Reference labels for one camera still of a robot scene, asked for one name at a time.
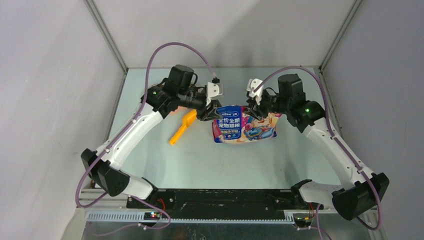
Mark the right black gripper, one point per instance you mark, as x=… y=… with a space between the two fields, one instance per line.
x=258 y=107

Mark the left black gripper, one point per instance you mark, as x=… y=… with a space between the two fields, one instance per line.
x=204 y=115

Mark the yellow plastic scoop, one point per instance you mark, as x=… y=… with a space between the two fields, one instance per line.
x=187 y=120

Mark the colourful cat food bag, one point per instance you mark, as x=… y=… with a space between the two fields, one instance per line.
x=237 y=127

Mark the pink double pet bowl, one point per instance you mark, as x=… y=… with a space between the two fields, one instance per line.
x=179 y=109

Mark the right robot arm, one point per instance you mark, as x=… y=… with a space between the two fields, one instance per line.
x=360 y=188

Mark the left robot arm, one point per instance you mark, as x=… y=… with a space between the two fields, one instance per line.
x=104 y=164

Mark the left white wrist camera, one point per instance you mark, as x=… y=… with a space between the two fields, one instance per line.
x=213 y=91

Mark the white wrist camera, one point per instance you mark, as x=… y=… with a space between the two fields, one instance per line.
x=254 y=88
x=213 y=91

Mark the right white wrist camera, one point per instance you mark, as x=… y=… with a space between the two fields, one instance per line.
x=254 y=88

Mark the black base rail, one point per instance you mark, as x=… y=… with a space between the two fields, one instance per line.
x=229 y=204

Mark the left aluminium frame post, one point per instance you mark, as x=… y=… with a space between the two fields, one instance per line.
x=107 y=35

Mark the aluminium frame post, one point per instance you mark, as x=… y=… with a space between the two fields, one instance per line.
x=107 y=35
x=340 y=34

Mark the right aluminium frame post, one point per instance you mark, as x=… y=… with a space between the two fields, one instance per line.
x=340 y=34

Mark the white cable duct strip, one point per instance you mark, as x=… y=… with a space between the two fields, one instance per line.
x=147 y=217

